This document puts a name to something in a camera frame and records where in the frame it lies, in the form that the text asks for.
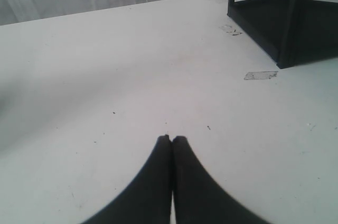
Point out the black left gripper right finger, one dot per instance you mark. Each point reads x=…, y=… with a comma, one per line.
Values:
x=197, y=196

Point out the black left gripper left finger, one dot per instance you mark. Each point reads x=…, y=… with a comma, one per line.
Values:
x=148, y=197

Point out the clear tape piece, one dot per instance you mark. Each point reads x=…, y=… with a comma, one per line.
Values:
x=261, y=75

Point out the clear tape remnant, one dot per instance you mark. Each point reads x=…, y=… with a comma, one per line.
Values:
x=229, y=29

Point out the black metal shelf rack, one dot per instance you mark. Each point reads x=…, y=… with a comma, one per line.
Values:
x=291, y=32

